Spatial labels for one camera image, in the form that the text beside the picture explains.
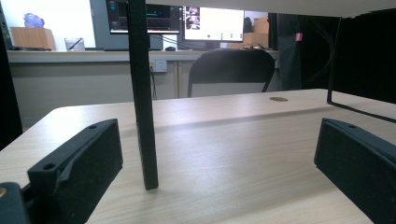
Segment stacked cardboard boxes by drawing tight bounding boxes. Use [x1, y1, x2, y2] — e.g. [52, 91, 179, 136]
[242, 16, 271, 49]

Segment white wall outlet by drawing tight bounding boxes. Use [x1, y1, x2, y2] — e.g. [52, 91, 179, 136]
[148, 59, 168, 74]

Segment purple figurine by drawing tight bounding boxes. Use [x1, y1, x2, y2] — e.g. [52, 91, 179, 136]
[23, 12, 46, 29]

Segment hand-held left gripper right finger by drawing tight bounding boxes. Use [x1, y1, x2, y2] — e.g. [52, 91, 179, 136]
[313, 117, 396, 224]

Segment bright computer monitor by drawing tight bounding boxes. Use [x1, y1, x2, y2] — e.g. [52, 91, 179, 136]
[181, 6, 246, 43]

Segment dark computer monitor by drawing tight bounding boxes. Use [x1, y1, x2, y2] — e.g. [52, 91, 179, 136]
[105, 0, 182, 35]

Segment black power cable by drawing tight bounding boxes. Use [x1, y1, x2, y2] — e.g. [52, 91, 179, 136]
[149, 66, 159, 102]

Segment black folding chair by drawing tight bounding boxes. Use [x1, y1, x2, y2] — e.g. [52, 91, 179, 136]
[186, 48, 276, 99]

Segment grey counter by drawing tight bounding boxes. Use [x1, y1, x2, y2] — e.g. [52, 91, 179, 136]
[6, 49, 280, 65]

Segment clear cup with pen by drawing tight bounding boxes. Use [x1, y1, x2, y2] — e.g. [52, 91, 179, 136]
[64, 36, 86, 52]

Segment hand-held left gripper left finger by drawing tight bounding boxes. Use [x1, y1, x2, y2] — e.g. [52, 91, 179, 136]
[26, 118, 124, 224]

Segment brown cardboard box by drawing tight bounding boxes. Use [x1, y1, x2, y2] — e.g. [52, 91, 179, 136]
[9, 26, 57, 51]

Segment black shelf with metal legs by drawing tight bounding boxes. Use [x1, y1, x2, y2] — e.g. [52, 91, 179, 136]
[125, 0, 396, 191]

